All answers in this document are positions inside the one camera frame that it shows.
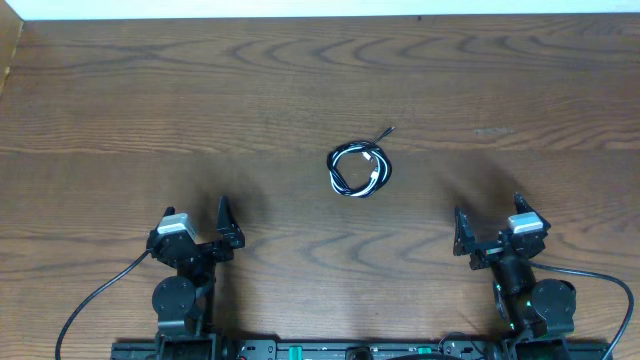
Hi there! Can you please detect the cardboard side panel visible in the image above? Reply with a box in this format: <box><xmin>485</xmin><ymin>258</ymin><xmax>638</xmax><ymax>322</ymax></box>
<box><xmin>0</xmin><ymin>0</ymin><xmax>24</xmax><ymax>91</ymax></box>

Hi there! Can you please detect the white usb cable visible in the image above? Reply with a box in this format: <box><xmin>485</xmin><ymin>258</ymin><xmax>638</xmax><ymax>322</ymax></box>
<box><xmin>330</xmin><ymin>144</ymin><xmax>390</xmax><ymax>197</ymax></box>

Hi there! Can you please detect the right black camera cable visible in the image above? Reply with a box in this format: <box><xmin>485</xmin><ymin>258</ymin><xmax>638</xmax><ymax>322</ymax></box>
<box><xmin>529</xmin><ymin>260</ymin><xmax>635</xmax><ymax>360</ymax></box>

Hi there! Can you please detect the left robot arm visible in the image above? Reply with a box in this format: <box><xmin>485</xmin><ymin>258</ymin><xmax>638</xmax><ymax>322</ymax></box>
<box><xmin>146</xmin><ymin>196</ymin><xmax>245</xmax><ymax>359</ymax></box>

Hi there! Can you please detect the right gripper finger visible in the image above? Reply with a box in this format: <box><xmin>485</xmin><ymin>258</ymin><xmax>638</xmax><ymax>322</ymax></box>
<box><xmin>453</xmin><ymin>207</ymin><xmax>475</xmax><ymax>256</ymax></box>
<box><xmin>514</xmin><ymin>192</ymin><xmax>535</xmax><ymax>214</ymax></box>

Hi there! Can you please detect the black camera cable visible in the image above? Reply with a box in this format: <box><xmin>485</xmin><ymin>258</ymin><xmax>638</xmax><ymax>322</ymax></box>
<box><xmin>54</xmin><ymin>249</ymin><xmax>152</xmax><ymax>360</ymax></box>
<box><xmin>529</xmin><ymin>260</ymin><xmax>635</xmax><ymax>360</ymax></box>

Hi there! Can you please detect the black usb cable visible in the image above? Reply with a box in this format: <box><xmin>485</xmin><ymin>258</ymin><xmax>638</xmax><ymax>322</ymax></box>
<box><xmin>326</xmin><ymin>126</ymin><xmax>396</xmax><ymax>199</ymax></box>

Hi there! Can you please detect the left black camera cable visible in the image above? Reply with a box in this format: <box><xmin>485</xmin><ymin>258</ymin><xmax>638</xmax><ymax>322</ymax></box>
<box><xmin>54</xmin><ymin>249</ymin><xmax>152</xmax><ymax>360</ymax></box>

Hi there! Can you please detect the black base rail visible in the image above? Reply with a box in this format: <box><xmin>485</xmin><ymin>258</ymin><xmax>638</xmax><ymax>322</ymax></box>
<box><xmin>110</xmin><ymin>338</ymin><xmax>612</xmax><ymax>360</ymax></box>

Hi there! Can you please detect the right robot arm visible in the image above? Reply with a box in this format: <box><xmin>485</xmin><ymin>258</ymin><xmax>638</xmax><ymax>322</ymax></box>
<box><xmin>453</xmin><ymin>193</ymin><xmax>576</xmax><ymax>359</ymax></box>

